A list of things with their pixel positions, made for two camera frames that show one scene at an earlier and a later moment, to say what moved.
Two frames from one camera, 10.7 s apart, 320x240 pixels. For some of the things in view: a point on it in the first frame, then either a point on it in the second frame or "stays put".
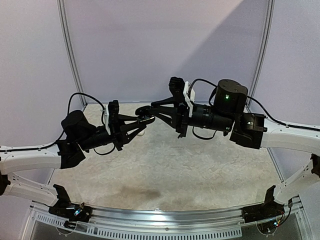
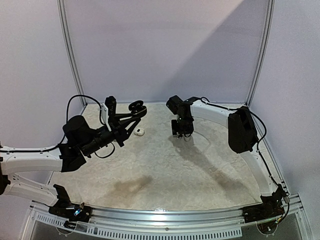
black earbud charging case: (144, 113) to (138, 109)
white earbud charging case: (141, 133) stays put
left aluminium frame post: (61, 12) stays put
